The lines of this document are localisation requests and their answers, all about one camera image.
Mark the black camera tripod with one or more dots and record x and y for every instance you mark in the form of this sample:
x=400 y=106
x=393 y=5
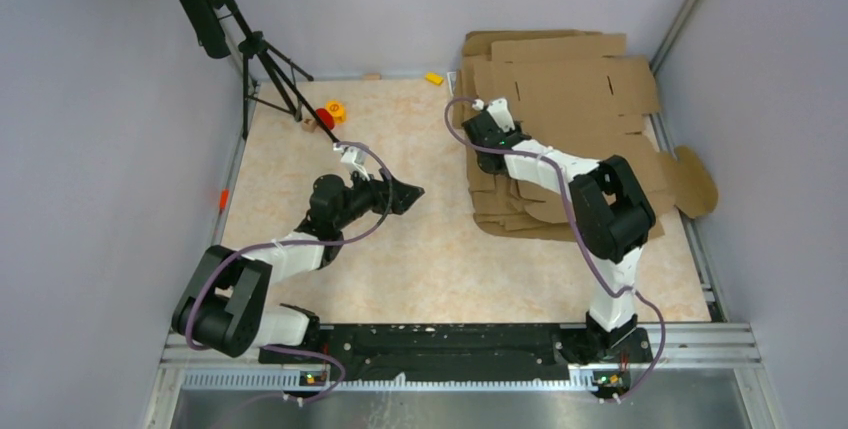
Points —
x=206 y=18

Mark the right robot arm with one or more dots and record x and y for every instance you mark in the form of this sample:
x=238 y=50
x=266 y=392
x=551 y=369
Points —
x=606 y=207

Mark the small wooden block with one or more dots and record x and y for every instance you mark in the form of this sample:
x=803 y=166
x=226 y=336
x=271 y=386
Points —
x=309 y=125

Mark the cardboard box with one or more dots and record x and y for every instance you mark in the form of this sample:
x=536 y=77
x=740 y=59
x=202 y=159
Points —
x=561 y=83

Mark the stack of cardboard blanks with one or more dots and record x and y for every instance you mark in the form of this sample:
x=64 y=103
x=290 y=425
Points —
x=509 y=208

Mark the small printed card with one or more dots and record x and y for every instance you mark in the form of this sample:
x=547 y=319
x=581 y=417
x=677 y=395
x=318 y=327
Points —
x=451 y=79

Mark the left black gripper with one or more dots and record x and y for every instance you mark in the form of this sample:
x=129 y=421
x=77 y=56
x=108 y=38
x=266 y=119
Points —
x=403 y=196

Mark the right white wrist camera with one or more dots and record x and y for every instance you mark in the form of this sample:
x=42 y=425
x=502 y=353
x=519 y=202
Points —
x=498 y=110

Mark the yellow round toy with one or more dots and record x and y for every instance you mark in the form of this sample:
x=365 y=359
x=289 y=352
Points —
x=337 y=111

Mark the red round toy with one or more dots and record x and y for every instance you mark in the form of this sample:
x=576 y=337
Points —
x=325 y=117

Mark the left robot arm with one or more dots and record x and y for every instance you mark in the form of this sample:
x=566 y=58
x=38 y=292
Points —
x=223 y=307

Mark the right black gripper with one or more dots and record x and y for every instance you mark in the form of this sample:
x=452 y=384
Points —
x=518 y=129

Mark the yellow block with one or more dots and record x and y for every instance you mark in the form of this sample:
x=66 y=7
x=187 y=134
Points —
x=434 y=78

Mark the orange clip on frame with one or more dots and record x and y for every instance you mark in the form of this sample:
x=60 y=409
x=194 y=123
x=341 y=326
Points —
x=223 y=199

